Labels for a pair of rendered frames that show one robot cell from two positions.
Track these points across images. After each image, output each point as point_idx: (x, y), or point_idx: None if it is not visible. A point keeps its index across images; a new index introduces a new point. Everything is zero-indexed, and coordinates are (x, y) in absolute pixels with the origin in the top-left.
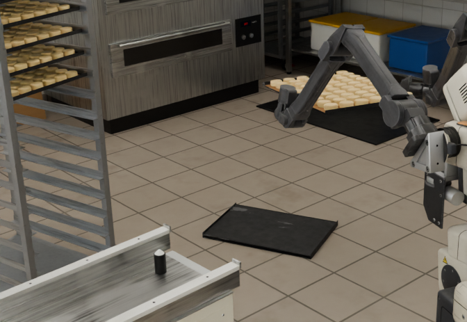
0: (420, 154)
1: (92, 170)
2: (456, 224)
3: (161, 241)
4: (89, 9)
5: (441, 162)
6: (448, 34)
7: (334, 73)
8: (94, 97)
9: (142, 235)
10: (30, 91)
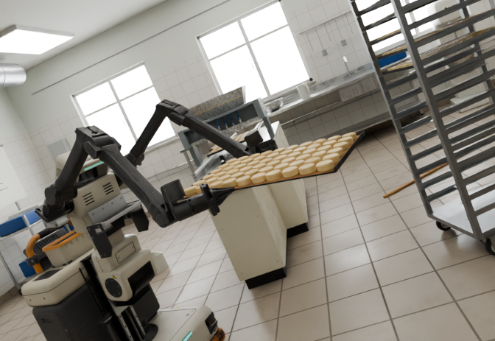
0: None
1: (454, 145)
2: (131, 236)
3: None
4: (396, 14)
5: None
6: (116, 140)
7: (326, 159)
8: (420, 86)
9: None
10: (389, 71)
